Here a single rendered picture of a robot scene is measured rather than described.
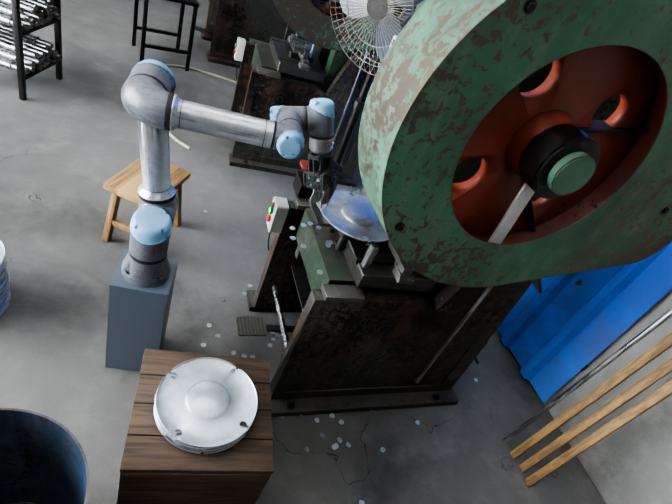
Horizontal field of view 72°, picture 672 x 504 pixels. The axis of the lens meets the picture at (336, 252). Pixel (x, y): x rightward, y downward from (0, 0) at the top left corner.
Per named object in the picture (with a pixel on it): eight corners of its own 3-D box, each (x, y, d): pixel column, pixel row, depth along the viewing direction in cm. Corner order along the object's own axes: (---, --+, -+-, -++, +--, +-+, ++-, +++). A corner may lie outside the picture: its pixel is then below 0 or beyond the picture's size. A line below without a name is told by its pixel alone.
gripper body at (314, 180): (302, 188, 149) (302, 152, 143) (315, 180, 155) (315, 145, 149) (323, 193, 146) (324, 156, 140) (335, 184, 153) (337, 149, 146)
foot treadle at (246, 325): (235, 342, 187) (238, 334, 184) (233, 323, 194) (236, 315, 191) (364, 342, 211) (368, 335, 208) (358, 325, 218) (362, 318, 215)
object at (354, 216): (325, 235, 147) (326, 233, 147) (314, 184, 168) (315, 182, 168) (404, 248, 157) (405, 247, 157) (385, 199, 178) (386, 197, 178)
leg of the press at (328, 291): (265, 418, 179) (344, 247, 125) (261, 391, 187) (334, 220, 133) (455, 405, 217) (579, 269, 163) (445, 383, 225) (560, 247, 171)
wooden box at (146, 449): (113, 522, 138) (119, 470, 117) (137, 406, 166) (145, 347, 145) (247, 519, 150) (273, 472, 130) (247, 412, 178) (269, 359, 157)
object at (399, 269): (397, 283, 154) (410, 261, 148) (381, 249, 165) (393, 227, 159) (412, 284, 156) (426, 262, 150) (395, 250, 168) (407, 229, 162)
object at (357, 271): (356, 287, 154) (363, 275, 151) (325, 205, 185) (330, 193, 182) (430, 291, 167) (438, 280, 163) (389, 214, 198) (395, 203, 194)
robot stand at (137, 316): (104, 367, 173) (109, 284, 146) (118, 330, 186) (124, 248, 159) (155, 374, 177) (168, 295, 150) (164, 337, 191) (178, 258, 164)
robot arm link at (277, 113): (269, 117, 130) (308, 117, 131) (269, 100, 138) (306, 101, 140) (270, 142, 135) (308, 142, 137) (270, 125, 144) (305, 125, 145)
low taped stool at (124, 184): (140, 206, 246) (146, 152, 226) (182, 224, 246) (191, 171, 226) (100, 241, 218) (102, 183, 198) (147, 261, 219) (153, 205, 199)
